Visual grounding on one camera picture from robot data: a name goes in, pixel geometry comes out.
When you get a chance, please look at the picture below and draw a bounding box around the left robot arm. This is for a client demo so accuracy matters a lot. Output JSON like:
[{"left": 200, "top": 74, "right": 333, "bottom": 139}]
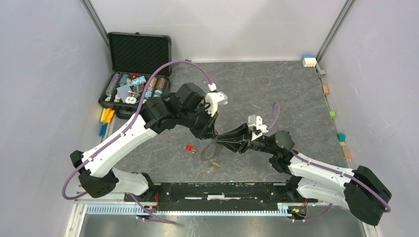
[{"left": 70, "top": 83, "right": 227, "bottom": 201}]

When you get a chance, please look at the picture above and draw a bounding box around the white blue toy block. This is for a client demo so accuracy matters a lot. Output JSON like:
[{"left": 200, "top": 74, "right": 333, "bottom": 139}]
[{"left": 302, "top": 55, "right": 317, "bottom": 67}]

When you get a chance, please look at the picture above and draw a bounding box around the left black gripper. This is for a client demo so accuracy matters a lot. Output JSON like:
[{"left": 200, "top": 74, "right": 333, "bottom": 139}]
[{"left": 179, "top": 103, "right": 219, "bottom": 140}]

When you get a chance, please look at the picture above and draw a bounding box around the tan wooden cube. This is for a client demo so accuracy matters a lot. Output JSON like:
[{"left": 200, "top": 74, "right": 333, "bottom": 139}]
[{"left": 344, "top": 150, "right": 352, "bottom": 159}]

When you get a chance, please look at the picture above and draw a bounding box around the small red tag key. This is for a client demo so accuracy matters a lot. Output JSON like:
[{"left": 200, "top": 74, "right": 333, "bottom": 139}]
[{"left": 186, "top": 145, "right": 197, "bottom": 153}]

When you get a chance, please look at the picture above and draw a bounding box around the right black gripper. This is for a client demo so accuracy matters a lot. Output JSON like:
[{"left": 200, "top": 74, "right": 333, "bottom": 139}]
[{"left": 215, "top": 122, "right": 277, "bottom": 155}]

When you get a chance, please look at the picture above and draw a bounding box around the grey block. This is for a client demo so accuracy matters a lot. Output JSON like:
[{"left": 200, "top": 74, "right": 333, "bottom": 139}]
[{"left": 315, "top": 64, "right": 327, "bottom": 79}]

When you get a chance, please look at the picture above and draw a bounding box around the yellow orange toy block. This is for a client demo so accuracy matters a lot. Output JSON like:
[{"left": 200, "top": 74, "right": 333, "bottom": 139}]
[{"left": 100, "top": 108, "right": 115, "bottom": 123}]

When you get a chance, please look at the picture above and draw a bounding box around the black poker chip case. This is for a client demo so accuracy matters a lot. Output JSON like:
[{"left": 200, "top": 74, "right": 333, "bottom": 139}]
[{"left": 98, "top": 32, "right": 172, "bottom": 119}]

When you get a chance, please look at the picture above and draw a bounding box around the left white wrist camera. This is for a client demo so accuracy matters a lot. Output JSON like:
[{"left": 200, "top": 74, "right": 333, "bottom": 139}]
[{"left": 205, "top": 83, "right": 228, "bottom": 117}]

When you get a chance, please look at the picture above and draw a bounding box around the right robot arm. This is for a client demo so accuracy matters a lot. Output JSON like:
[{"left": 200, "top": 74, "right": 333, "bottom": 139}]
[{"left": 216, "top": 123, "right": 392, "bottom": 226}]

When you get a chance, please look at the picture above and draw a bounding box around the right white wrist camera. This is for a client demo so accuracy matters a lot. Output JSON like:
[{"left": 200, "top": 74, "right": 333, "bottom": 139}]
[{"left": 248, "top": 115, "right": 268, "bottom": 141}]

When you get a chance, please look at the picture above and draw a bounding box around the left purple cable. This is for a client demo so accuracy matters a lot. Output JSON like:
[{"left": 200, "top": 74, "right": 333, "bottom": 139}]
[{"left": 61, "top": 60, "right": 215, "bottom": 225}]

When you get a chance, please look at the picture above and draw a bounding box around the teal cube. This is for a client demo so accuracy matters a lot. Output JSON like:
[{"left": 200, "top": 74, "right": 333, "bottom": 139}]
[{"left": 336, "top": 132, "right": 346, "bottom": 142}]

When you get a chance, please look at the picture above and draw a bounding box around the orange wooden cube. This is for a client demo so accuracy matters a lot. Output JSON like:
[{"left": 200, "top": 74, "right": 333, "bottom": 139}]
[{"left": 322, "top": 85, "right": 330, "bottom": 96}]

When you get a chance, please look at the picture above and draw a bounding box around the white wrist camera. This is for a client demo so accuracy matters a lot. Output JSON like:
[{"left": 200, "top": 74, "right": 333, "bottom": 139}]
[
  {"left": 205, "top": 83, "right": 228, "bottom": 117},
  {"left": 248, "top": 115, "right": 268, "bottom": 141}
]

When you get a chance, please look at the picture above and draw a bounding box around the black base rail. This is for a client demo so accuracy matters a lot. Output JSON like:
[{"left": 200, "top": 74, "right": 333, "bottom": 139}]
[{"left": 136, "top": 182, "right": 317, "bottom": 211}]

